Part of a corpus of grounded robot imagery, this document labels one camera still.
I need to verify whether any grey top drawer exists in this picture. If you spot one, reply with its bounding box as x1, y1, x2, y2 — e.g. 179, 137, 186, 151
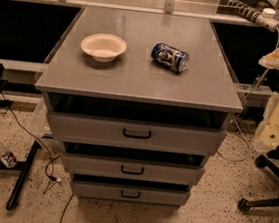
47, 112, 227, 155

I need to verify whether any grey drawer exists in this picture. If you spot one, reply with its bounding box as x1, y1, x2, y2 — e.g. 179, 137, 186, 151
61, 152, 204, 185
47, 112, 227, 155
71, 181, 191, 206

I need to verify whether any grey drawer cabinet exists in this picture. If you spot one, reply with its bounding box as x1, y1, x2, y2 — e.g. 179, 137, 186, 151
22, 0, 254, 216

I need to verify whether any grey bottom drawer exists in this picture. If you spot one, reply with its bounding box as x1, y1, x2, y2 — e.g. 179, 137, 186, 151
71, 181, 191, 206

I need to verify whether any grey middle drawer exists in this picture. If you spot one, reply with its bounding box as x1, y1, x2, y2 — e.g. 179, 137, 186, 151
61, 152, 204, 185

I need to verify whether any blue soda can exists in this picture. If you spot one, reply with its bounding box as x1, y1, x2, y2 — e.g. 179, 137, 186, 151
151, 42, 189, 74

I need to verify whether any white paper bowl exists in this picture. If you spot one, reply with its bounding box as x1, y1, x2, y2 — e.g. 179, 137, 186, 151
80, 33, 127, 63

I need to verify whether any black metal stand base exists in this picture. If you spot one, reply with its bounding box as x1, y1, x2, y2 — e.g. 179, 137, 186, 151
0, 141, 41, 211

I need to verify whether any black office chair base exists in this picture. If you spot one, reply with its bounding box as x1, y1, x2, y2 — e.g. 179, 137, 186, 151
237, 155, 279, 213

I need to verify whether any white emergency stop button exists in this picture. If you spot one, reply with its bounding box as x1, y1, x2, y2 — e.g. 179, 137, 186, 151
256, 7, 279, 32

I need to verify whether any black white coiled hose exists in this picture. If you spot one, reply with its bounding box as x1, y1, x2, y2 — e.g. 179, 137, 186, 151
226, 0, 264, 23

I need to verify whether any white thin cable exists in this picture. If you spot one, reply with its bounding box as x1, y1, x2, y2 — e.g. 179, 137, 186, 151
215, 21, 279, 166

